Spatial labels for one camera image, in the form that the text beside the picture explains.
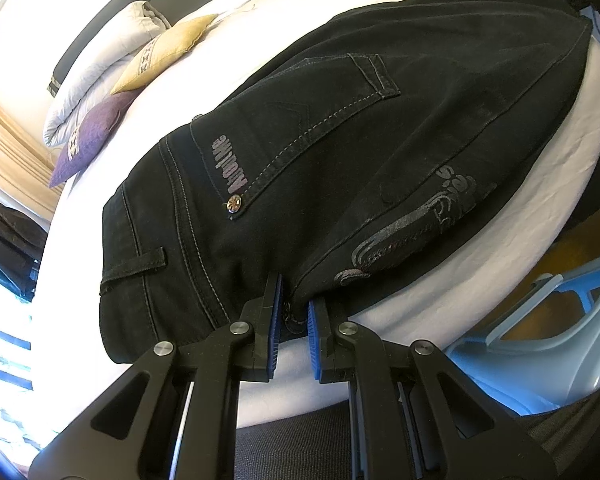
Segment dark grey headboard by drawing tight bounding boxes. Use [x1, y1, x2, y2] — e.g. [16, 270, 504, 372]
[47, 0, 356, 96]

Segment white pillows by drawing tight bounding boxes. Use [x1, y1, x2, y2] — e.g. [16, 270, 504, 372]
[44, 1, 173, 148]

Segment white pillow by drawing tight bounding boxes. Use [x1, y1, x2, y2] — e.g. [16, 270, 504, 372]
[200, 0, 277, 27]

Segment dark cloth pile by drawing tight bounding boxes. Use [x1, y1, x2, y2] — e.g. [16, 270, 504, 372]
[0, 204, 47, 302]

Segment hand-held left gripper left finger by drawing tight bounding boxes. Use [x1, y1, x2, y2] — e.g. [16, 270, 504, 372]
[27, 274, 285, 480]

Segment purple pillow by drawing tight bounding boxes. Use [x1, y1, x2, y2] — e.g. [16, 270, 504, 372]
[49, 91, 137, 188]

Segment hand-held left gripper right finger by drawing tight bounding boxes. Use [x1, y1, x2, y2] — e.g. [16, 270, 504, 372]
[307, 299, 568, 480]

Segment black pants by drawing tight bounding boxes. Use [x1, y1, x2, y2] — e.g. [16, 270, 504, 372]
[99, 0, 595, 365]

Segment bed with white sheet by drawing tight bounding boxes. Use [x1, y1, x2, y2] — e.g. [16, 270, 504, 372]
[45, 0, 600, 433]

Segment yellow pillow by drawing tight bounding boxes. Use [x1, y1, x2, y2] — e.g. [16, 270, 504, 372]
[111, 14, 220, 95]

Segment beige curtain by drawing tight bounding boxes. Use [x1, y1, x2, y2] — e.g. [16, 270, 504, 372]
[0, 85, 56, 226]

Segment dark mesh fabric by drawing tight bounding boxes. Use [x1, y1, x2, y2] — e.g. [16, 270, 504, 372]
[235, 400, 355, 480]

